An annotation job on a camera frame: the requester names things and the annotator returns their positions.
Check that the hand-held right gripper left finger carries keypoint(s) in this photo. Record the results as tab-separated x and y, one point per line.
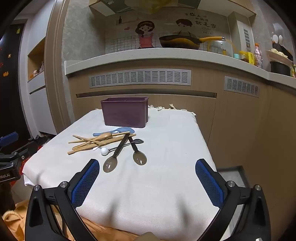
85	183

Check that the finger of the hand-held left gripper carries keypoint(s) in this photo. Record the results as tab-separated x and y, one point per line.
9	138
23	150

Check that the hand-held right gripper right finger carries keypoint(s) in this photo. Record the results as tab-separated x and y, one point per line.
210	185

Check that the metal spoon with white knob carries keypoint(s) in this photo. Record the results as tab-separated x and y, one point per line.
104	151

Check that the wooden spoon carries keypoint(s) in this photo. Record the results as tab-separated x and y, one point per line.
105	136

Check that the blue plastic spoon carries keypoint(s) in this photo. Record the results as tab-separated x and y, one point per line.
124	129

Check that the purple utensil holder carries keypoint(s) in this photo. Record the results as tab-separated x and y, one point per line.
124	115

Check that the white shelf cabinet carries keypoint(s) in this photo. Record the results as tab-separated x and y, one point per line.
37	104

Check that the black refrigerator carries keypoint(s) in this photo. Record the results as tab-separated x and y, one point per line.
9	92

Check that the orange cloth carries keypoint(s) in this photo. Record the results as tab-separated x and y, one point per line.
13	222

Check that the short grey vent grille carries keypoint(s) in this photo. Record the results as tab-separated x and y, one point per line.
241	86

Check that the long grey vent grille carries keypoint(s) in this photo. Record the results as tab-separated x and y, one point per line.
138	78

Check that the yellow jar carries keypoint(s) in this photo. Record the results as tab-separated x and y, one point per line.
243	56

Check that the yellow box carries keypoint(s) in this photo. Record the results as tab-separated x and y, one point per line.
251	59

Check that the black pot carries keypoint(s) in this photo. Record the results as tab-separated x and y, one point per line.
279	68

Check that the speckled kitchen countertop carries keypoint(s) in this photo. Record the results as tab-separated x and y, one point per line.
138	58

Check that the clear bottle orange cap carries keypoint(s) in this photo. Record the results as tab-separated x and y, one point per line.
258	55

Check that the yellow frying pan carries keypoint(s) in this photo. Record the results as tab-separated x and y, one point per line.
178	42

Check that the beige basket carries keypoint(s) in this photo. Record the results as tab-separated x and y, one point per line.
276	54

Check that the white ladles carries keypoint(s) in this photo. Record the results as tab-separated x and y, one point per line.
276	38

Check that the range hood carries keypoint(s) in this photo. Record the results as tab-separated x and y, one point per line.
108	7

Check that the yellow plastic bag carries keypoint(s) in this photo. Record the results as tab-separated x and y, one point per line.
148	7

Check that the white wall unit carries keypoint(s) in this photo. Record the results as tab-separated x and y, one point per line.
240	34

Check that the cartoon wall sticker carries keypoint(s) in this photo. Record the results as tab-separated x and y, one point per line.
145	34

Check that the upper wall cabinet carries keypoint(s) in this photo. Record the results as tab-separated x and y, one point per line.
231	7

